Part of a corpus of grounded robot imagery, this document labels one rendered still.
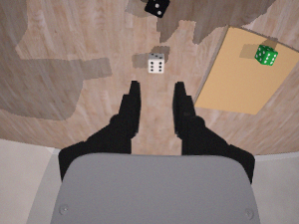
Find green die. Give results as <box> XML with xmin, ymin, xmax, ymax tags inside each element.
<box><xmin>254</xmin><ymin>45</ymin><xmax>278</xmax><ymax>66</ymax></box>

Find white die with black pips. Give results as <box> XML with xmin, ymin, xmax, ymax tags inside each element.
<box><xmin>149</xmin><ymin>53</ymin><xmax>164</xmax><ymax>73</ymax></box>

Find tan flat mat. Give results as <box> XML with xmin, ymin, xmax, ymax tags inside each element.
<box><xmin>194</xmin><ymin>25</ymin><xmax>299</xmax><ymax>114</ymax></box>

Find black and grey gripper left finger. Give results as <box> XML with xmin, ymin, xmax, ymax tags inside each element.
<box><xmin>58</xmin><ymin>81</ymin><xmax>142</xmax><ymax>181</ymax></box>

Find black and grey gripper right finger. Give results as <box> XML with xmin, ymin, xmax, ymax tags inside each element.
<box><xmin>172</xmin><ymin>82</ymin><xmax>255</xmax><ymax>184</ymax></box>

